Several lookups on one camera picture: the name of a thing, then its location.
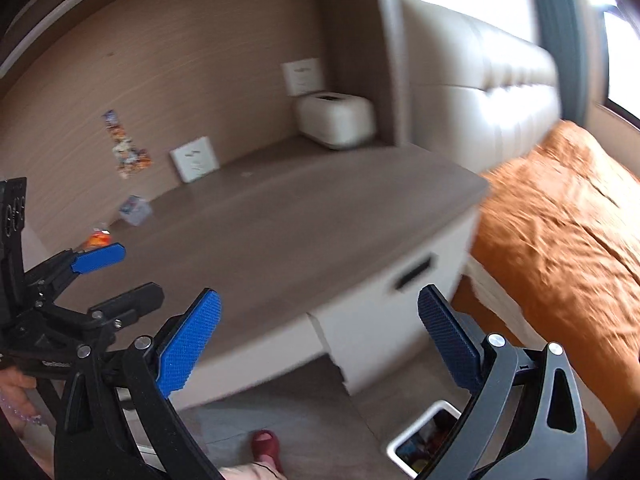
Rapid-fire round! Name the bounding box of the person's left hand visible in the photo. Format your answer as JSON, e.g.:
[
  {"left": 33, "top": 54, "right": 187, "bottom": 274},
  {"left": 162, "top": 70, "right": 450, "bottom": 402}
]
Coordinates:
[{"left": 0, "top": 367, "right": 42, "bottom": 433}]

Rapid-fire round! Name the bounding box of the white trash bin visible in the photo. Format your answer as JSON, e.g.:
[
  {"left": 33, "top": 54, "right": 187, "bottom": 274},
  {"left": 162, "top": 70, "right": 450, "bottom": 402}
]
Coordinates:
[{"left": 387, "top": 399, "right": 462, "bottom": 479}]

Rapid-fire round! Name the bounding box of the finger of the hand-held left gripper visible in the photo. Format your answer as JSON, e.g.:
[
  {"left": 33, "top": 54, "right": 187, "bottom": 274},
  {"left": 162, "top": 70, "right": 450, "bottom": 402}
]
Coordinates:
[
  {"left": 42, "top": 281, "right": 166, "bottom": 348},
  {"left": 25, "top": 241, "right": 127, "bottom": 303}
]

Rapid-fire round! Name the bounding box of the small clear plastic box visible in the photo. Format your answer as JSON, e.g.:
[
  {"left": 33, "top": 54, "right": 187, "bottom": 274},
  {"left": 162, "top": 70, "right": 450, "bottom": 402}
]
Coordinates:
[{"left": 118, "top": 194, "right": 152, "bottom": 226}]

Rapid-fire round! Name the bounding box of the cream tufted headboard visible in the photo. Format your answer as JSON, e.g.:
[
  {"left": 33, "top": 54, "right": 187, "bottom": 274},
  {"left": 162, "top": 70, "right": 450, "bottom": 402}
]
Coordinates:
[{"left": 395, "top": 0, "right": 563, "bottom": 176}]

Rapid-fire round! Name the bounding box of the white bedside cabinet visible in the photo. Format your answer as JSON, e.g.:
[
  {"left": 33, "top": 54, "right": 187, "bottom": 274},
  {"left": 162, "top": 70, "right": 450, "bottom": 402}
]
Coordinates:
[{"left": 30, "top": 135, "right": 493, "bottom": 413}]

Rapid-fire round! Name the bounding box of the white tissue box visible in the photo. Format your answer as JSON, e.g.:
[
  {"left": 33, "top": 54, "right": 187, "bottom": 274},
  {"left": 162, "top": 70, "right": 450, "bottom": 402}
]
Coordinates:
[{"left": 294, "top": 92, "right": 376, "bottom": 151}]

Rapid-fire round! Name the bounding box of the colourful wall sticker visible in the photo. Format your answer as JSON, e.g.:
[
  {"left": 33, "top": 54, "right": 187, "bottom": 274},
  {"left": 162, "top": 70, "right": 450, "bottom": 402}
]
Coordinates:
[{"left": 101, "top": 109, "right": 154, "bottom": 179}]

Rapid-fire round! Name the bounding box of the white fringed bed sheet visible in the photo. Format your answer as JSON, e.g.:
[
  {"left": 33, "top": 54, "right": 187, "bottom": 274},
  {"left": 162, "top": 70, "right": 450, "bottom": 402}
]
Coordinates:
[{"left": 462, "top": 252, "right": 531, "bottom": 333}]

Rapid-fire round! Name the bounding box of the grey curtain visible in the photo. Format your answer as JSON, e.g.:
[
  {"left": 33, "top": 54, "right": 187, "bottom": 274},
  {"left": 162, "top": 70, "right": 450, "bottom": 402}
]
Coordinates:
[{"left": 527, "top": 0, "right": 588, "bottom": 128}]

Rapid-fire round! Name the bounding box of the white wall socket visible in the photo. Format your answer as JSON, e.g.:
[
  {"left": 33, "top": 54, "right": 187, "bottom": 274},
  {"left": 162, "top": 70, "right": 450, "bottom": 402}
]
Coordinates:
[
  {"left": 281, "top": 58, "right": 324, "bottom": 97},
  {"left": 169, "top": 135, "right": 221, "bottom": 184}
]

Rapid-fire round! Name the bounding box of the wooden wall shelf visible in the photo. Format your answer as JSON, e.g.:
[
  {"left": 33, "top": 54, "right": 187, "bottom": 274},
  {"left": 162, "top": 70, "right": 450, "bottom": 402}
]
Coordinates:
[{"left": 0, "top": 0, "right": 133, "bottom": 78}]

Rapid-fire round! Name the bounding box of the red slipper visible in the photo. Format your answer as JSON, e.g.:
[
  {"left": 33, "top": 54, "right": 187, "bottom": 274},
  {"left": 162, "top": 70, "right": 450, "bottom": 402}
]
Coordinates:
[{"left": 251, "top": 429, "right": 284, "bottom": 477}]

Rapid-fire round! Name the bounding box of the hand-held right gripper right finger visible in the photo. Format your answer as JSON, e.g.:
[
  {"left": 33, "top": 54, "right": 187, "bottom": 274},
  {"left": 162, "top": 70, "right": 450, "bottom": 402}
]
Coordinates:
[{"left": 416, "top": 283, "right": 589, "bottom": 480}]

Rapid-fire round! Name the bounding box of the orange snack wrapper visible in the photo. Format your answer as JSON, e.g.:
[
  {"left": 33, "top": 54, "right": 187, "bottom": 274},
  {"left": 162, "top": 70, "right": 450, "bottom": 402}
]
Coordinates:
[{"left": 81, "top": 229, "right": 112, "bottom": 252}]

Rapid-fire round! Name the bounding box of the bed with orange cover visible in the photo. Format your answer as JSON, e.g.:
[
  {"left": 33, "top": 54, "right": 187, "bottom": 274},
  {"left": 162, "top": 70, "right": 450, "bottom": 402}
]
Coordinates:
[{"left": 452, "top": 120, "right": 640, "bottom": 453}]

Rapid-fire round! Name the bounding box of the dark-framed window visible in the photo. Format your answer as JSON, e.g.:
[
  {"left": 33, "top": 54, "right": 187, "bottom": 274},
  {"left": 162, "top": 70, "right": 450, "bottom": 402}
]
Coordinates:
[{"left": 585, "top": 0, "right": 640, "bottom": 128}]

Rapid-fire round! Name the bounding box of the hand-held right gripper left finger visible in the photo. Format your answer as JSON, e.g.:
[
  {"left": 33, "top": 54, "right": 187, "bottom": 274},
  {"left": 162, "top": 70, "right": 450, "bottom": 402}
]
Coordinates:
[{"left": 52, "top": 287, "right": 224, "bottom": 480}]

